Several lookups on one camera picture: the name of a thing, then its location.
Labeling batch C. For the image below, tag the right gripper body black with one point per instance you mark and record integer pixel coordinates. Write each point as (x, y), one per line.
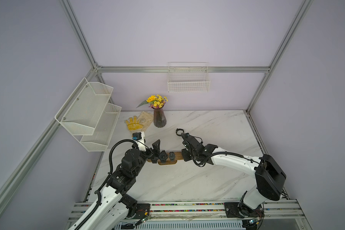
(188, 155)

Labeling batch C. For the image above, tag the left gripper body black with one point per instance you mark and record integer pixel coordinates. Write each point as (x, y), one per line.
(149, 155)

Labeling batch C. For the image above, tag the wooden watch stand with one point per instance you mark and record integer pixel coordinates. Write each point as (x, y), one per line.
(178, 157)

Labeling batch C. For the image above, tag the black watch pair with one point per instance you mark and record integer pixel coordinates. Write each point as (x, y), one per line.
(179, 132)

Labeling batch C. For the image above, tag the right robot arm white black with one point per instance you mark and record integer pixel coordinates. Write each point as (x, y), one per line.
(268, 175)

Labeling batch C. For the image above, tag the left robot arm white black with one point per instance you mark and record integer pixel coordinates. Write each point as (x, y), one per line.
(113, 204)

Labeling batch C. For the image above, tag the purple glass vase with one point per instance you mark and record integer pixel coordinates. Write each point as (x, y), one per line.
(159, 118)

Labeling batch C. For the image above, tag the yellow white work glove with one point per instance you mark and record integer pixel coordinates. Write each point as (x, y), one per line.
(133, 124)

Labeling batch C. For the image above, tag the yellow artificial flowers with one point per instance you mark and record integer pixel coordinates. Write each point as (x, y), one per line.
(154, 101)

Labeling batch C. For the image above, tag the white mesh lower shelf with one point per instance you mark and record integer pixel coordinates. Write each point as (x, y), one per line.
(100, 139)

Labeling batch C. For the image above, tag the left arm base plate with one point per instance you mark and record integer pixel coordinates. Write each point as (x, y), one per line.
(141, 210)

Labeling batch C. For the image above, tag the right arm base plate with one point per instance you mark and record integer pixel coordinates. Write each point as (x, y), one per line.
(235, 210)

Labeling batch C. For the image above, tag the white wire wall basket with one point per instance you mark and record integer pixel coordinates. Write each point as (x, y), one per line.
(188, 82)

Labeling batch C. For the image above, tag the aluminium frame rail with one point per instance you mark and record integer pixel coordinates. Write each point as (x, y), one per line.
(166, 69)

